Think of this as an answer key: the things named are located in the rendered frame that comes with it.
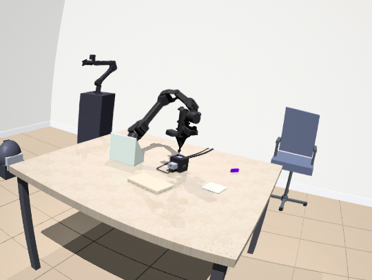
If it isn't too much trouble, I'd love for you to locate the cream flat rectangular slab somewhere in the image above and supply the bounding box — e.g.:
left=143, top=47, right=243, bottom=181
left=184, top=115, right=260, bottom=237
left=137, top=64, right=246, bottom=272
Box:
left=127, top=173, right=173, bottom=194

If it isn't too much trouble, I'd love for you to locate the white flat square pad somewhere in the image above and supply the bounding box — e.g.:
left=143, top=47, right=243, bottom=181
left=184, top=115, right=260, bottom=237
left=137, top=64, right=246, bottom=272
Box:
left=202, top=182, right=227, bottom=193

